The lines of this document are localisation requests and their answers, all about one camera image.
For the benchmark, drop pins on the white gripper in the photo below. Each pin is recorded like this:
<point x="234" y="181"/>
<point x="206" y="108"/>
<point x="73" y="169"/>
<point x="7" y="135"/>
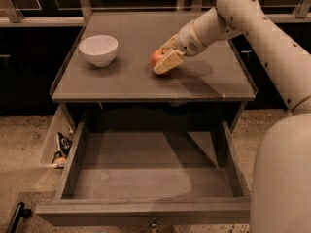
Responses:
<point x="187" y="41"/>

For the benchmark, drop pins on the red apple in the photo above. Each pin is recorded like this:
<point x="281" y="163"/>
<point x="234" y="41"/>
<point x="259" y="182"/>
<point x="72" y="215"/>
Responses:
<point x="159" y="61"/>

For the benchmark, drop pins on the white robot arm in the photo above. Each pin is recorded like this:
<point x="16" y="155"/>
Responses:
<point x="281" y="190"/>

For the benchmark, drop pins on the grey cabinet with glass top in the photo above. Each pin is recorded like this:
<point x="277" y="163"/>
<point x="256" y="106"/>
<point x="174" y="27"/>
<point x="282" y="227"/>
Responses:
<point x="196" y="96"/>

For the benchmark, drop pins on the open grey top drawer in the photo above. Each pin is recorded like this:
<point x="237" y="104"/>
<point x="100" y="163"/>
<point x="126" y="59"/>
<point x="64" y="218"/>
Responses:
<point x="118" y="176"/>

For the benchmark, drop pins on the metal drawer knob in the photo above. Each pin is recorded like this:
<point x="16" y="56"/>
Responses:
<point x="154" y="224"/>

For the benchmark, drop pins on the white ceramic bowl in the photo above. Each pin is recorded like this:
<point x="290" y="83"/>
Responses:
<point x="99" y="50"/>

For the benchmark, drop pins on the snack packets in bin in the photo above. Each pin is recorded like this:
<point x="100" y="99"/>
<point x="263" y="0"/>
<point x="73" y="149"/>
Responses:
<point x="63" y="146"/>

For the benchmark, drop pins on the black handle object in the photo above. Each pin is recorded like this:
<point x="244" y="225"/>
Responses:
<point x="20" y="212"/>

